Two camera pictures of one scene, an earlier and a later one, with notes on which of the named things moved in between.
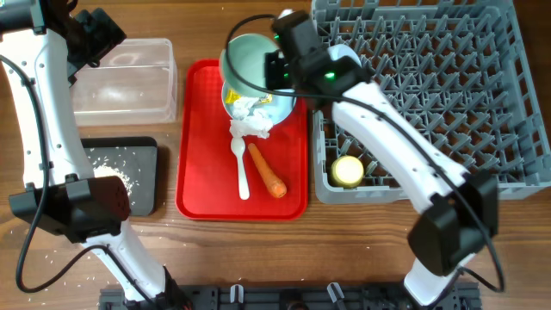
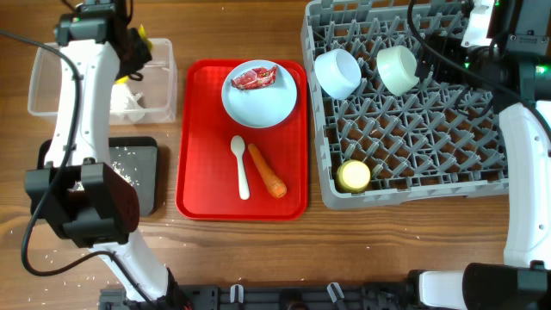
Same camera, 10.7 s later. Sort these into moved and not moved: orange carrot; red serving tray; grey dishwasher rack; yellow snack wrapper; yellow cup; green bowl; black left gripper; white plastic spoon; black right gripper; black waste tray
Moved: black left gripper; green bowl; black right gripper; yellow snack wrapper; yellow cup
Not moved: grey dishwasher rack; black waste tray; orange carrot; white plastic spoon; red serving tray
